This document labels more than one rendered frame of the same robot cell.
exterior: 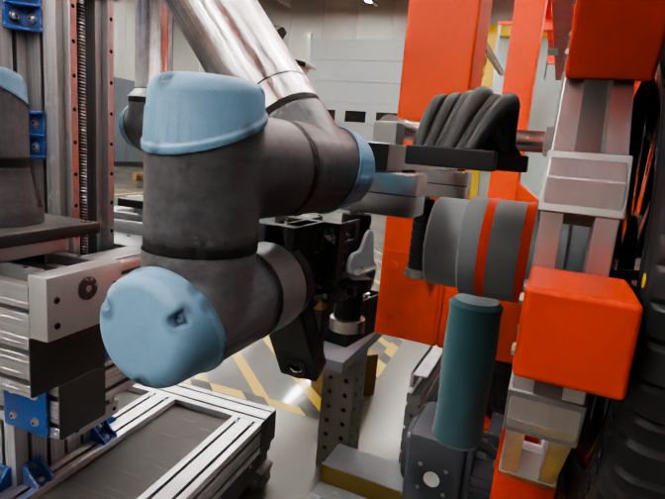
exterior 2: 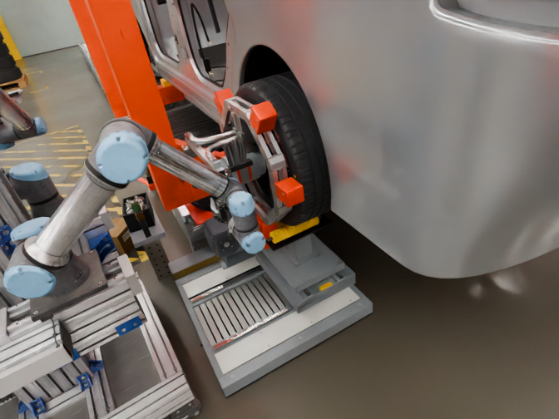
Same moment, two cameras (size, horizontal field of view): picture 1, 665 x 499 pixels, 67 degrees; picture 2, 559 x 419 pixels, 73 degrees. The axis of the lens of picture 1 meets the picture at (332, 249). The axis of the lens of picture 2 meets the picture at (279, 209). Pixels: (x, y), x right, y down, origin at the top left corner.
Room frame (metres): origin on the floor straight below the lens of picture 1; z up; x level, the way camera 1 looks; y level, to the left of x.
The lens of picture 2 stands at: (-0.42, 0.72, 1.60)
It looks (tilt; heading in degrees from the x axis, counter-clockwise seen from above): 34 degrees down; 314
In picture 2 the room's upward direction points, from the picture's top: 9 degrees counter-clockwise
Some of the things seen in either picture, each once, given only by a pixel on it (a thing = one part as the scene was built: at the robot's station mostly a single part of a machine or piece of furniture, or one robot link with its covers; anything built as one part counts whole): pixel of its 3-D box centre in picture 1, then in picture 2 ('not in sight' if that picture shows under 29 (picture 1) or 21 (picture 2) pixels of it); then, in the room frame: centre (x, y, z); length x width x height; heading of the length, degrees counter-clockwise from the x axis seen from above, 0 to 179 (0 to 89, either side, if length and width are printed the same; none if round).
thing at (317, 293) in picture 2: not in sight; (302, 265); (0.60, -0.47, 0.13); 0.50 x 0.36 x 0.10; 157
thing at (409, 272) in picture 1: (421, 235); not in sight; (0.92, -0.16, 0.83); 0.04 x 0.04 x 0.16
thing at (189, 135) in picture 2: not in sight; (210, 126); (0.81, -0.24, 1.03); 0.19 x 0.18 x 0.11; 67
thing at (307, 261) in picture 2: not in sight; (299, 239); (0.60, -0.47, 0.32); 0.40 x 0.30 x 0.28; 157
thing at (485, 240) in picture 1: (506, 249); (238, 168); (0.70, -0.24, 0.85); 0.21 x 0.14 x 0.14; 67
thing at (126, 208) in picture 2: (344, 311); (138, 211); (1.39, -0.05, 0.51); 0.20 x 0.14 x 0.13; 149
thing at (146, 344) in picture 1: (197, 308); (249, 236); (0.33, 0.09, 0.85); 0.11 x 0.08 x 0.09; 157
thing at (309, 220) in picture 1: (303, 262); (230, 213); (0.48, 0.03, 0.86); 0.12 x 0.08 x 0.09; 157
